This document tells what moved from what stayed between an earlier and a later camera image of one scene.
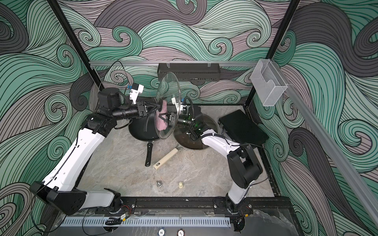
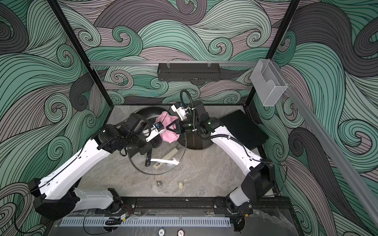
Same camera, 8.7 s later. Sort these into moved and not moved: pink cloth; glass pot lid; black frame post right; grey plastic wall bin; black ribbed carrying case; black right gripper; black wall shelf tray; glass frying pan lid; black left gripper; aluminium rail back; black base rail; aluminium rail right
Moved: black left gripper; pink cloth; black right gripper; glass frying pan lid
Not moved: aluminium rail right; black base rail; black frame post right; grey plastic wall bin; black ribbed carrying case; aluminium rail back; glass pot lid; black wall shelf tray
